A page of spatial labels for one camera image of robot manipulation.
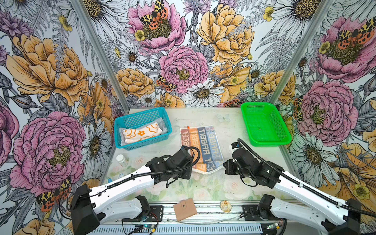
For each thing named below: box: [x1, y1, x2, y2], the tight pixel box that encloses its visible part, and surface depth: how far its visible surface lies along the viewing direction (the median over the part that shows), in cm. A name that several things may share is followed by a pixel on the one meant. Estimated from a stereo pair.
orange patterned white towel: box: [122, 121, 163, 144], surface depth 104 cm
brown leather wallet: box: [173, 197, 197, 222], surface depth 77 cm
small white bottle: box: [116, 154, 126, 167], surface depth 88 cm
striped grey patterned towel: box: [179, 125, 226, 175], surface depth 102 cm
